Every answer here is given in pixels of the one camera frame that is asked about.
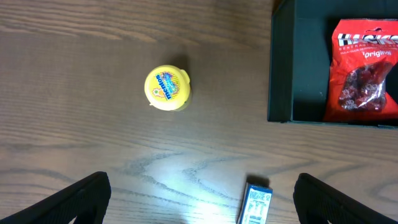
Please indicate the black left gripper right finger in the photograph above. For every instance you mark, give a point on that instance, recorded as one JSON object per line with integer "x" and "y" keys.
{"x": 317, "y": 202}

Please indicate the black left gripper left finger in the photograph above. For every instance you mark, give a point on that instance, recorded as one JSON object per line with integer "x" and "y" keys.
{"x": 85, "y": 201}

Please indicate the red Hacks candy bag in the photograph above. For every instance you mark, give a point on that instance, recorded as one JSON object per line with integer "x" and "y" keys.
{"x": 364, "y": 51}

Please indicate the black gift box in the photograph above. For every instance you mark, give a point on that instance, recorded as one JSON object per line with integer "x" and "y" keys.
{"x": 301, "y": 53}

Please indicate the blue white small box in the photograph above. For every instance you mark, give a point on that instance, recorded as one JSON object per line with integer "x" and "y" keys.
{"x": 256, "y": 204}

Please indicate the yellow Mentos candy bottle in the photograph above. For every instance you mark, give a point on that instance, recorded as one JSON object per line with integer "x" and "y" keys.
{"x": 168, "y": 88}

